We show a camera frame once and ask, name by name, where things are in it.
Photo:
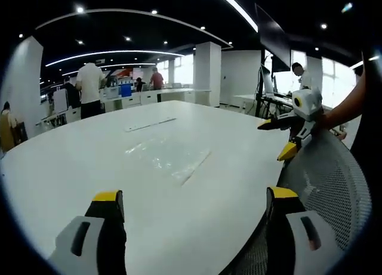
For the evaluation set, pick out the grey mesh office chair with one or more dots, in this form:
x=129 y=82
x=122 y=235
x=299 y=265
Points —
x=325 y=182

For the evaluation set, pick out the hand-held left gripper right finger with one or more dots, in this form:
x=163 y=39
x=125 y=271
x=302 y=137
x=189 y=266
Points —
x=295 y=227

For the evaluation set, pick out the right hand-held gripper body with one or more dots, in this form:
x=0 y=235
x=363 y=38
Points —
x=307 y=103

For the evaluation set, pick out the white board panel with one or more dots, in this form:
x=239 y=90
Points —
x=60 y=100

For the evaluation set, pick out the blue storage box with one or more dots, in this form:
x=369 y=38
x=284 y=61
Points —
x=126 y=90

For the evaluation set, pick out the white office counter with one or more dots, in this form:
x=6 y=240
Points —
x=167 y=94

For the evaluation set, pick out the grey monitor on stand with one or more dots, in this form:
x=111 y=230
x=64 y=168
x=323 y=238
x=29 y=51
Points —
x=267 y=81

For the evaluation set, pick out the black equipment desk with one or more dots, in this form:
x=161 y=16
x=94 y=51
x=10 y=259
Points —
x=273 y=103

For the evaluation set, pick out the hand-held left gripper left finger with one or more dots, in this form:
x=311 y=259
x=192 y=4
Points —
x=98 y=227

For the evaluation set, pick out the clear crinkled food packaging bag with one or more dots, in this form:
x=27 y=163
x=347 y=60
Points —
x=170 y=158

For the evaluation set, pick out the large black screen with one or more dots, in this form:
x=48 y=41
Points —
x=273 y=39

